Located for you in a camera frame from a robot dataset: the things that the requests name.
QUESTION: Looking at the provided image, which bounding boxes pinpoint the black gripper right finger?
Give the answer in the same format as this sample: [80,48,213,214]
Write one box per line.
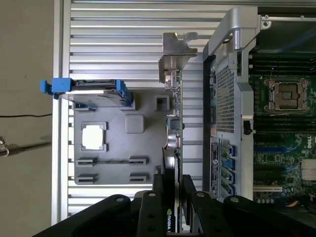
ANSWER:
[182,174,316,237]

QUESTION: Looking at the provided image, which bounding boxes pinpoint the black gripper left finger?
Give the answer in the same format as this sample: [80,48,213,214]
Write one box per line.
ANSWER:
[32,173,165,237]

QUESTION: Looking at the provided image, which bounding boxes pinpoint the graphics card with metal bracket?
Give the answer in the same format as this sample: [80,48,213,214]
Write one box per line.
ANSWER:
[158,32,199,237]

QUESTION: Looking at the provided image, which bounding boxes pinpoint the green RAM stick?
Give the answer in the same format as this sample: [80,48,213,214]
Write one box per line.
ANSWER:
[78,159,149,164]

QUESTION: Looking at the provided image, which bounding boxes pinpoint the white expansion slot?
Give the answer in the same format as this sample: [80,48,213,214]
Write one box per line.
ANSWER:
[253,186,283,194]

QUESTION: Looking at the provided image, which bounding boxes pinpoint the grey parts rack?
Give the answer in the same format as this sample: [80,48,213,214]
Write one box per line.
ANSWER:
[73,79,173,186]

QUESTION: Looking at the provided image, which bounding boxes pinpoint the blue expansion slot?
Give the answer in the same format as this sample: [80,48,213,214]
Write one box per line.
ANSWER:
[254,149,297,156]

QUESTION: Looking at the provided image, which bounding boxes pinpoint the green motherboard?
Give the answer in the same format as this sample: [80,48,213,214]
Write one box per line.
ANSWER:
[248,49,316,205]

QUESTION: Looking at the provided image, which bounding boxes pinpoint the silver CPU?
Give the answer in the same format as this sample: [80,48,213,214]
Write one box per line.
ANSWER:
[82,125,104,150]

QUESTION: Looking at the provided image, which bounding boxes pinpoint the silver chipset heatsink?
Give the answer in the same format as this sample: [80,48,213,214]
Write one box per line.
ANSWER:
[300,159,316,181]

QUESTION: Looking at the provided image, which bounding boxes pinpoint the open grey PC case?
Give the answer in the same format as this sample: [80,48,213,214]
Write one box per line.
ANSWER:
[202,6,316,215]

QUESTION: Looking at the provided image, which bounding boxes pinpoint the hard disk in blue carrier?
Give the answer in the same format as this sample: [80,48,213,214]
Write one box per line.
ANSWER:
[39,78,134,108]

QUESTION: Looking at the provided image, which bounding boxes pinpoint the metal rod with clamp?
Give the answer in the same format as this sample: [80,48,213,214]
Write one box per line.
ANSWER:
[0,135,53,158]

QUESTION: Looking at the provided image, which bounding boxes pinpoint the CPU socket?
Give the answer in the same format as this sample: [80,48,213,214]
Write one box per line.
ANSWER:
[263,78,311,112]

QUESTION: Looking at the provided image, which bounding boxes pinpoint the thick yellow black wire bundle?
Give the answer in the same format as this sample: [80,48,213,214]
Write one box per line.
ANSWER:
[283,197,316,213]

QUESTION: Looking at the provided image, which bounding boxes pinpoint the black case switch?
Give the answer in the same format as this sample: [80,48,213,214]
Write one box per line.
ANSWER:
[243,120,255,136]

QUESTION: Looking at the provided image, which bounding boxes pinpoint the black floor cable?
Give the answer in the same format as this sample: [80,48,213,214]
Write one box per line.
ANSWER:
[0,113,53,119]

